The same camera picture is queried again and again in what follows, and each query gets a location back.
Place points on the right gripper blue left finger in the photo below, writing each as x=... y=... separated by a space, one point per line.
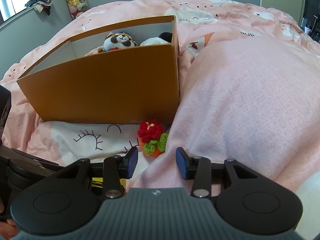
x=130 y=162

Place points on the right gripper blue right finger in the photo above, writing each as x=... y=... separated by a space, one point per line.
x=183 y=162

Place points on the brown dog plush blue hat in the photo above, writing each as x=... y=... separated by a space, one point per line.
x=117 y=41

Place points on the white puppy plush black ears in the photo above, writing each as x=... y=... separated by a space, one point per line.
x=163 y=38

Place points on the person's left hand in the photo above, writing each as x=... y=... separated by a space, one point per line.
x=8 y=229

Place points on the red crochet flower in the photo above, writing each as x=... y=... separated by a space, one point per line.
x=152 y=138

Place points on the orange cardboard box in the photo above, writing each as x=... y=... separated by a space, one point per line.
x=72 y=82

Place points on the clothes on window sill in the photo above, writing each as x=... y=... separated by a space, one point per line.
x=40 y=5

